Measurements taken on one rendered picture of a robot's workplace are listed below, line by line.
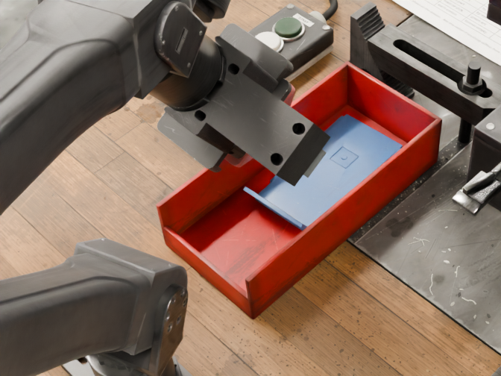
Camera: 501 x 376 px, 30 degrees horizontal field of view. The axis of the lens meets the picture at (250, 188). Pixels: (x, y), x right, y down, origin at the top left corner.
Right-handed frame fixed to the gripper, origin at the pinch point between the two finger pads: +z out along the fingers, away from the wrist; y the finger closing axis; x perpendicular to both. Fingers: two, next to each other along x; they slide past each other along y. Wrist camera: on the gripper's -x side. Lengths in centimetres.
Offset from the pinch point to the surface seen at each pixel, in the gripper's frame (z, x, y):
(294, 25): 16.5, 13.9, 10.5
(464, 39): 26.2, 1.4, 20.4
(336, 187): 12.2, -3.0, -0.7
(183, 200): 2.8, 4.3, -9.7
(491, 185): 7.5, -16.3, 7.1
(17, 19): 117, 148, -16
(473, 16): 28.2, 2.9, 23.5
